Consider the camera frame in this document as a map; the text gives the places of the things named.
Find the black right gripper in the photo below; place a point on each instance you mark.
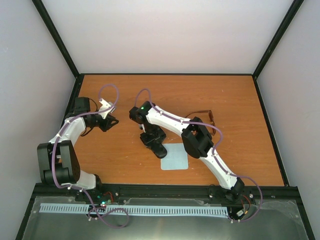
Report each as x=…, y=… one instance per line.
x=161, y=135

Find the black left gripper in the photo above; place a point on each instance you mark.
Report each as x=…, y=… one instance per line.
x=106, y=125

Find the light blue cleaning cloth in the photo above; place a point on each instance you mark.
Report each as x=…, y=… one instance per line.
x=176, y=158

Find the brown sunglasses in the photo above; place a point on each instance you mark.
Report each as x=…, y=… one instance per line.
x=209, y=116

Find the black glasses case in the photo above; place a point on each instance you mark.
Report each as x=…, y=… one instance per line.
x=158, y=149

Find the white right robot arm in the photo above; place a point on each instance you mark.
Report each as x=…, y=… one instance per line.
x=150, y=114

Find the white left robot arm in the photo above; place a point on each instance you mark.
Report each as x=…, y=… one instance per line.
x=57, y=159

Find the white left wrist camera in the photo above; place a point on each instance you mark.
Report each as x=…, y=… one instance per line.
x=106, y=108

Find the black aluminium frame rail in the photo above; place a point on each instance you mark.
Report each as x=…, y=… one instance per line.
x=207, y=193

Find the light blue cable duct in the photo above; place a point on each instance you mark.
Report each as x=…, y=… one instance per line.
x=137, y=210

